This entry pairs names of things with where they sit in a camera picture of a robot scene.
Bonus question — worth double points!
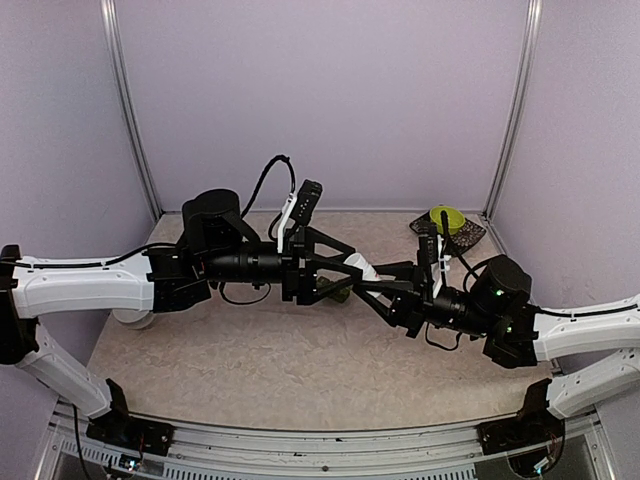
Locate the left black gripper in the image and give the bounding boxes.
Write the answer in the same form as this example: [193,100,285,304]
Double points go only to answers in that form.
[202,226,364,306]

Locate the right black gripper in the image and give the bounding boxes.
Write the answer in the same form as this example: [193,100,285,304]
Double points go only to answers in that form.
[353,260,497,338]

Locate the green weekly pill organizer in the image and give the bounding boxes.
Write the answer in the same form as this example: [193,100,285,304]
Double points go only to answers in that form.
[316,276,351,304]

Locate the small white pill bottle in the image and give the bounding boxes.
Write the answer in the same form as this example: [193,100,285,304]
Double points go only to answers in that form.
[344,252,380,282]

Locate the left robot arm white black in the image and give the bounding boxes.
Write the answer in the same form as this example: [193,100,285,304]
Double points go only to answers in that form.
[1,189,363,445]

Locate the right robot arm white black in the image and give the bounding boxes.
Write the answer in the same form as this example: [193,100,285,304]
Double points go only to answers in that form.
[345,253,639,444]

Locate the lime green bowl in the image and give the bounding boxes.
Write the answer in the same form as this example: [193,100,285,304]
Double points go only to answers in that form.
[429,205,466,235]

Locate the black patterned square plate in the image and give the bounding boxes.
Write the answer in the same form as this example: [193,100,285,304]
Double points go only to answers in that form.
[408,212,486,254]

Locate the white bowl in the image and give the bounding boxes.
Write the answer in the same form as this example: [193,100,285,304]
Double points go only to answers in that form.
[112,309,155,330]

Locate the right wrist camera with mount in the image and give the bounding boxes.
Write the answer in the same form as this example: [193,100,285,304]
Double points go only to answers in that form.
[417,222,451,299]

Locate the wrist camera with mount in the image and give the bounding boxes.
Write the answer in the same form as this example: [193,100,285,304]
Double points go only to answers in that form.
[417,222,451,299]
[276,179,323,253]

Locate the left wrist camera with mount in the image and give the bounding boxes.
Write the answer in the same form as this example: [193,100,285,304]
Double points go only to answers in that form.
[276,179,323,253]

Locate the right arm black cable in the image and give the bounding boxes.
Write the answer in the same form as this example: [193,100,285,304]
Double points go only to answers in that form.
[424,212,640,351]

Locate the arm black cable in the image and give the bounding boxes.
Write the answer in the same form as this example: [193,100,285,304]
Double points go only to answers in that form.
[242,154,296,221]
[424,212,640,351]

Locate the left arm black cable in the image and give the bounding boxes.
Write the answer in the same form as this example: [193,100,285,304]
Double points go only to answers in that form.
[242,154,296,221]

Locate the front aluminium rail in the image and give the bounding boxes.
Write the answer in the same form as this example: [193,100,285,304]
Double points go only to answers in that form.
[34,394,616,480]

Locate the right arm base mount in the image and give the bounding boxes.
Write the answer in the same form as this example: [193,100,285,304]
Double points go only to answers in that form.
[476,412,565,455]

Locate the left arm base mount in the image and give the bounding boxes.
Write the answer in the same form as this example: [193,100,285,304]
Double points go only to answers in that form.
[86,414,175,456]

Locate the right aluminium frame post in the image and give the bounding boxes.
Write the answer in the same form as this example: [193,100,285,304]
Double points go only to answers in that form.
[483,0,543,222]

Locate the aluminium frame post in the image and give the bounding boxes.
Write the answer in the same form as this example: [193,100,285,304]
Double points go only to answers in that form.
[483,0,543,222]
[100,0,163,223]

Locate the left aluminium frame post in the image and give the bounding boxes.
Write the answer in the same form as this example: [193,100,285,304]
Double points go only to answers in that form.
[100,0,163,223]

